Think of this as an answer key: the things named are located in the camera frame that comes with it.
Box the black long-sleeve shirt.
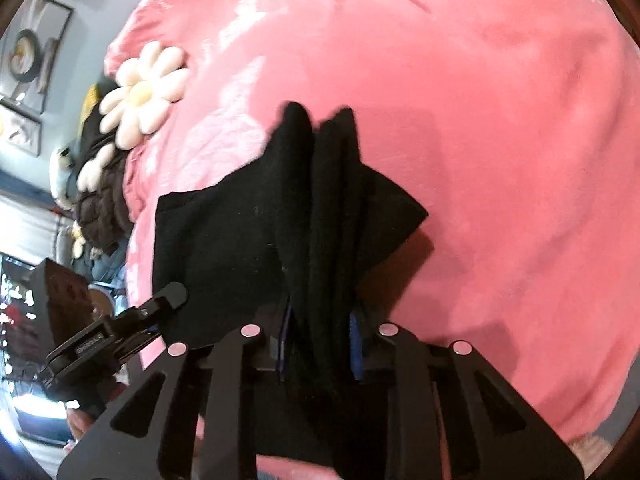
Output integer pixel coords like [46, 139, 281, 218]
[153, 102, 427, 479]

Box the person's left hand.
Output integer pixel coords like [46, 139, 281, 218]
[66, 408, 96, 442]

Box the round wooden speaker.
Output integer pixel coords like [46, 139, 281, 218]
[88, 285, 115, 320]

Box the cream fluffy rug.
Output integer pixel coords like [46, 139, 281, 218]
[568, 434, 614, 478]

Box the dark brown puffer jacket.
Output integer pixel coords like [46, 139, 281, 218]
[76, 158, 134, 256]

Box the small white daisy pillow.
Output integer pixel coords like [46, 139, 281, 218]
[77, 142, 117, 193]

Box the white plush penguin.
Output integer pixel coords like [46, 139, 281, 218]
[49, 146, 75, 211]

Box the yellow black cushion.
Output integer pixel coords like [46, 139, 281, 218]
[77, 77, 117, 166]

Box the large white daisy pillow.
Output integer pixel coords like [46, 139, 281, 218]
[99, 41, 190, 151]

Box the pink fleece blanket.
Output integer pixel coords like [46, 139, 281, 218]
[104, 0, 639, 443]

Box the framed wall picture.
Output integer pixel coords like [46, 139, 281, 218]
[1, 0, 72, 114]

